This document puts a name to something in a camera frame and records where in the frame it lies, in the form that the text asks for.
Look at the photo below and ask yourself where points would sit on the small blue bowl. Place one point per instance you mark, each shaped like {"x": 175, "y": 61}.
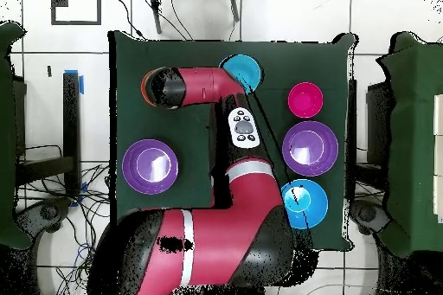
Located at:
{"x": 245, "y": 68}

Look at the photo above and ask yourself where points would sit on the orange bowl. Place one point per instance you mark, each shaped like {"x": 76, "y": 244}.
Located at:
{"x": 144, "y": 89}

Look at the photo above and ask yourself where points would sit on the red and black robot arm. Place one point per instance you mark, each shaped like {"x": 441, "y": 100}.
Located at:
{"x": 225, "y": 232}

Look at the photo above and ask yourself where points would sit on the dark green tablecloth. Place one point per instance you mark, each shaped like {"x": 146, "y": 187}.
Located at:
{"x": 180, "y": 129}

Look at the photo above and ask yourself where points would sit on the wide purple bowl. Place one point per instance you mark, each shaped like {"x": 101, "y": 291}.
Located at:
{"x": 131, "y": 170}
{"x": 325, "y": 135}

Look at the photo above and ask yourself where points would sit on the pink bowl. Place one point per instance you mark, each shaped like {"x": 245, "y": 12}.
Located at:
{"x": 305, "y": 100}

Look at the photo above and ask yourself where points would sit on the large blue bowl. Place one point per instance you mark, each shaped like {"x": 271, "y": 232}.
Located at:
{"x": 315, "y": 205}

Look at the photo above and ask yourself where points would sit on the blue tape strip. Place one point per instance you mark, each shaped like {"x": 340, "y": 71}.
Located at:
{"x": 83, "y": 187}
{"x": 81, "y": 84}

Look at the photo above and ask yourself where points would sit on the black metal stand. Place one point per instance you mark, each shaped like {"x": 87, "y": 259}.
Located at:
{"x": 71, "y": 118}

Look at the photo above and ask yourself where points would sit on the black grey machine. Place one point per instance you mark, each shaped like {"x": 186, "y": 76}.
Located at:
{"x": 48, "y": 212}

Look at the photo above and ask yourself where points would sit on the small black floor marker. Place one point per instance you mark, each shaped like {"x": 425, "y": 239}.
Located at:
{"x": 49, "y": 71}

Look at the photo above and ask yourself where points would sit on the green cloth covered table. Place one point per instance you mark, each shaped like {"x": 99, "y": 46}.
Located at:
{"x": 7, "y": 135}
{"x": 415, "y": 118}

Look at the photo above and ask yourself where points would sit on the black table frame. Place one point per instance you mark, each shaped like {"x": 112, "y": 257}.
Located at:
{"x": 379, "y": 118}

